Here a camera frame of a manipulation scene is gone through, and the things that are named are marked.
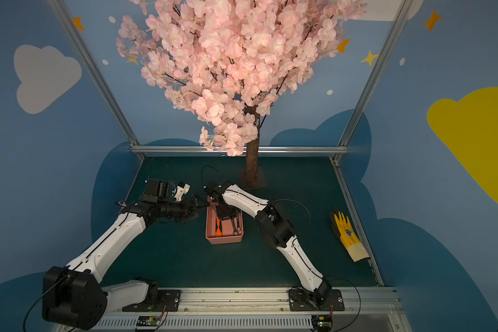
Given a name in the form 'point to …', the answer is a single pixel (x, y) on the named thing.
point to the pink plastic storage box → (229, 236)
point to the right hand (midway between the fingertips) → (231, 214)
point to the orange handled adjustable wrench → (218, 227)
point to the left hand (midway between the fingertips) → (204, 207)
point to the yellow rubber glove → (349, 238)
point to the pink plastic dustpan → (121, 203)
